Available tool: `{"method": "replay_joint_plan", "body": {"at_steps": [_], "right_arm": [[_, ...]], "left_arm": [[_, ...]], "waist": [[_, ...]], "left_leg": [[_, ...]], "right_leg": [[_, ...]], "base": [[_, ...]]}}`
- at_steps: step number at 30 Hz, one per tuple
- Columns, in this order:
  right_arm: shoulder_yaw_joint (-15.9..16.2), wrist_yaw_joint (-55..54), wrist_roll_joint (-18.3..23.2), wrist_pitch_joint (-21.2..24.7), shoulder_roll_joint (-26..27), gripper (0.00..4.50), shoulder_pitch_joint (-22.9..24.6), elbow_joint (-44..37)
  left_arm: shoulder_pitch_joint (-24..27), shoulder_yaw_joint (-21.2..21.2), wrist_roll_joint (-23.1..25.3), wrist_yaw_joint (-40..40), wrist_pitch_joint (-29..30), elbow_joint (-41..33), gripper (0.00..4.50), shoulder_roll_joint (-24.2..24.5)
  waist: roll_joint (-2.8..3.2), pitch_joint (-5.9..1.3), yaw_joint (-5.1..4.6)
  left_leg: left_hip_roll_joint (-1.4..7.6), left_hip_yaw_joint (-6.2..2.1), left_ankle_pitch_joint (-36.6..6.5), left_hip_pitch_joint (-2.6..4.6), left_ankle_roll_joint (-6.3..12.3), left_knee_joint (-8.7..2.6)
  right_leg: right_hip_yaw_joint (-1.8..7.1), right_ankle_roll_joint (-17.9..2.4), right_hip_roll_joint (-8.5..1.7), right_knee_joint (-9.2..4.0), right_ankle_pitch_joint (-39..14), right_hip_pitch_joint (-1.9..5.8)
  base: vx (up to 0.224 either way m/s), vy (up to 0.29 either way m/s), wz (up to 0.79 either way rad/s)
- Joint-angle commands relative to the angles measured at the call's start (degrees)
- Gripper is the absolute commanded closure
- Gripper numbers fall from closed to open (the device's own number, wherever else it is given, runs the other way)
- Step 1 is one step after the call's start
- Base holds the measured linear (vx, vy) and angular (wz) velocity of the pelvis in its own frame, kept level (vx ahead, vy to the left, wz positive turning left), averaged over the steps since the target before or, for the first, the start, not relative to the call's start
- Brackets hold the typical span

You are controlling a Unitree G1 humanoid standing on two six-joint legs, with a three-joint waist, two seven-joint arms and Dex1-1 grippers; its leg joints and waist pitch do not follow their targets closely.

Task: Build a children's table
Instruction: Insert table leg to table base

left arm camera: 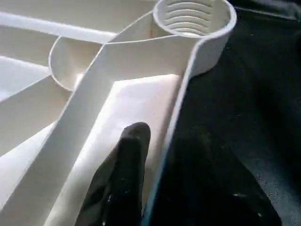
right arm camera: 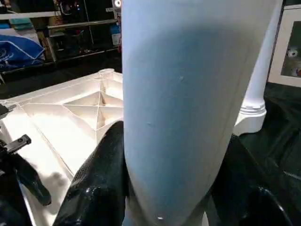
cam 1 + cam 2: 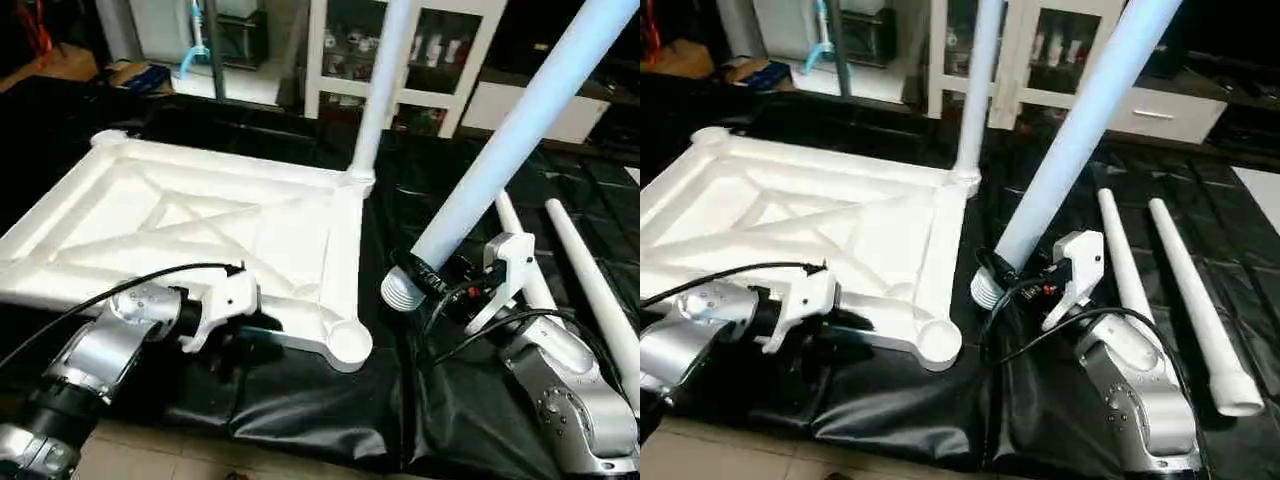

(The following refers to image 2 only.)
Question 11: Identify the metal storage shelf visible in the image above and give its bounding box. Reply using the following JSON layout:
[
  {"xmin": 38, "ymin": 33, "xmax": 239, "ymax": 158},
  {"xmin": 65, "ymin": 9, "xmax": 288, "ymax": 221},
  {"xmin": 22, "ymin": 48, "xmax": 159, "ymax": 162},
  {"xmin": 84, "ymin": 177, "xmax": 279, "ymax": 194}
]
[{"xmin": 43, "ymin": 0, "xmax": 124, "ymax": 64}]

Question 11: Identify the blue printed fabric bag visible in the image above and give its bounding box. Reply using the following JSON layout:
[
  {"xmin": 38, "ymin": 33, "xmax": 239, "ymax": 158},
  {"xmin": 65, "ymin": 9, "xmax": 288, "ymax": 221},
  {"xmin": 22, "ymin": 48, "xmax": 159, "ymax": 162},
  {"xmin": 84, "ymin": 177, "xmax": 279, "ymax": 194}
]
[{"xmin": 0, "ymin": 33, "xmax": 46, "ymax": 72}]

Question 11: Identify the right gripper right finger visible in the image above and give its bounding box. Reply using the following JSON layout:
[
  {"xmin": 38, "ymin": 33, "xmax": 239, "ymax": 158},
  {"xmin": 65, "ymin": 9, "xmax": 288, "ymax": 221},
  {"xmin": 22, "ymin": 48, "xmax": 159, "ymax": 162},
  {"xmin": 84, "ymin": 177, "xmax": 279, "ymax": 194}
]
[{"xmin": 206, "ymin": 134, "xmax": 301, "ymax": 226}]

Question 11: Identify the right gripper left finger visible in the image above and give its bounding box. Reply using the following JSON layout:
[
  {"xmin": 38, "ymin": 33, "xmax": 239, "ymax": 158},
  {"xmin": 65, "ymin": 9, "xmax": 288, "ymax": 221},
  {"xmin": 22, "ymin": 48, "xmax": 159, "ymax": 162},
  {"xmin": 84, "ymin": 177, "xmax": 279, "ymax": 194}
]
[{"xmin": 51, "ymin": 120, "xmax": 130, "ymax": 226}]

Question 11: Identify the black work mat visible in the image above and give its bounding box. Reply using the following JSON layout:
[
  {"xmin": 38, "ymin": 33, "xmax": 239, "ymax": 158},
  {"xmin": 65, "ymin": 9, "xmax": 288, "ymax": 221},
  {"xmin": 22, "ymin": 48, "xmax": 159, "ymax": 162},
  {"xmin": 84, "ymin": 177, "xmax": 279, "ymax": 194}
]
[{"xmin": 0, "ymin": 49, "xmax": 301, "ymax": 226}]

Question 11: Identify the white plastic table leg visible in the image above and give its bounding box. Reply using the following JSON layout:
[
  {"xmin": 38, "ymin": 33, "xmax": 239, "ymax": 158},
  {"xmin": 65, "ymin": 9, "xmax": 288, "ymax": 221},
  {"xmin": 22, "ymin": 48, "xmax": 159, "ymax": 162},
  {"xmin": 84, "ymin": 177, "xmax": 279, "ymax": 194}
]
[
  {"xmin": 232, "ymin": 0, "xmax": 285, "ymax": 138},
  {"xmin": 121, "ymin": 0, "xmax": 283, "ymax": 226}
]

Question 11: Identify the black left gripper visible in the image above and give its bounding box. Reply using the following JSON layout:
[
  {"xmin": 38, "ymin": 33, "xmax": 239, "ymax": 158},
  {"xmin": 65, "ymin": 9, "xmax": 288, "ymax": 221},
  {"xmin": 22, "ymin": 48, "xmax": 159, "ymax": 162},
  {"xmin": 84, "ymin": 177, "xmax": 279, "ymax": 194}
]
[{"xmin": 0, "ymin": 134, "xmax": 53, "ymax": 207}]

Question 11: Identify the white glass door cabinet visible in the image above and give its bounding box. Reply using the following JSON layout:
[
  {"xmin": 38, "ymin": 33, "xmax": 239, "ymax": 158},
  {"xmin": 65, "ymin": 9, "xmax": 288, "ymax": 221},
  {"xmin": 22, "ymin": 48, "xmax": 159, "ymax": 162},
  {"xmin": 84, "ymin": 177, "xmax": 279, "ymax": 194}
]
[{"xmin": 268, "ymin": 4, "xmax": 301, "ymax": 89}]

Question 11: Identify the white plastic table top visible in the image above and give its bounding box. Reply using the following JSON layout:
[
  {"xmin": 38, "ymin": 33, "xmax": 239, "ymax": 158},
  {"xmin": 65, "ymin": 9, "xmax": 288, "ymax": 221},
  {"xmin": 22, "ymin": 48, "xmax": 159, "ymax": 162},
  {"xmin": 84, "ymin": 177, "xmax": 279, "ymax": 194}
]
[{"xmin": 0, "ymin": 68, "xmax": 267, "ymax": 226}]

